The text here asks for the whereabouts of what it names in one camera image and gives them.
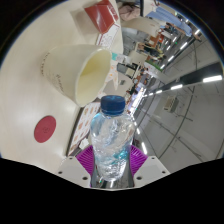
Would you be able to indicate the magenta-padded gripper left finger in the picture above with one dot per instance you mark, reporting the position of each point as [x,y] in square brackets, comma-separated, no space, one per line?
[74,170]

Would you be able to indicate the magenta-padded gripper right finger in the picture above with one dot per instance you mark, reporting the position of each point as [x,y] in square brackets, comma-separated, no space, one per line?
[150,170]

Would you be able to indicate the clear blue-capped water bottle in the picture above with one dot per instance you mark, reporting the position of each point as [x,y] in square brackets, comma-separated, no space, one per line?
[111,143]

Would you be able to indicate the flat round red coaster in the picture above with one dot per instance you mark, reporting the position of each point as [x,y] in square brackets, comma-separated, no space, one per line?
[45,129]

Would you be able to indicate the ceiling air conditioner unit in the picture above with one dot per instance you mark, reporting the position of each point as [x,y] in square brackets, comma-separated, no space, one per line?
[170,104]

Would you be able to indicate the cream paper cup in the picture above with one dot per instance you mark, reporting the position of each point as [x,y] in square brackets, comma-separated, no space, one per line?
[63,71]

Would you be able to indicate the ceiling lights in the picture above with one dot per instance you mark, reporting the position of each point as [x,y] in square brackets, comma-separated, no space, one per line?
[212,79]

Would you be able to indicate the small clear bottle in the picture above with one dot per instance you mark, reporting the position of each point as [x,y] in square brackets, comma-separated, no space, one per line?
[116,56]

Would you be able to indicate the white printed paper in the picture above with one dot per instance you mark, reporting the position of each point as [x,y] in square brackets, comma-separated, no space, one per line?
[108,38]

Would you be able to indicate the beige side table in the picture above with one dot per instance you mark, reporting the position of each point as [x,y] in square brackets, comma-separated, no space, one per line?
[143,26]

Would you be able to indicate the person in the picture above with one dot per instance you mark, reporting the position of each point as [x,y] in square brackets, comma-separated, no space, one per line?
[168,18]

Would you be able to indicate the red carton box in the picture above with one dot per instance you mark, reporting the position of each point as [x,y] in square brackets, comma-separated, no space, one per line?
[101,15]

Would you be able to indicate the pink bag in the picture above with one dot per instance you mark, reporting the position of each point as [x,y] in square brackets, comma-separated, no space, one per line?
[129,11]

